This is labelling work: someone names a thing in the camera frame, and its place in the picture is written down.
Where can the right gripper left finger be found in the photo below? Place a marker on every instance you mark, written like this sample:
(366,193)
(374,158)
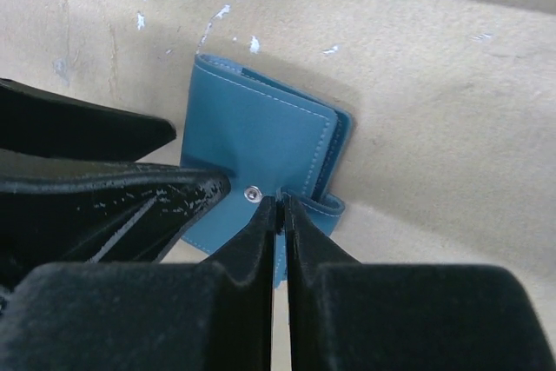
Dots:
(213,315)

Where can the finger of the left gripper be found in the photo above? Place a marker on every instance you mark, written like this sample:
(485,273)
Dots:
(107,213)
(40,123)

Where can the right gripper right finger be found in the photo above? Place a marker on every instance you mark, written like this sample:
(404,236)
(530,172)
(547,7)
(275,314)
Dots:
(349,315)

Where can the blue leather card holder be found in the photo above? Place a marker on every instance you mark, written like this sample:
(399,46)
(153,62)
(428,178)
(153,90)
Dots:
(268,138)

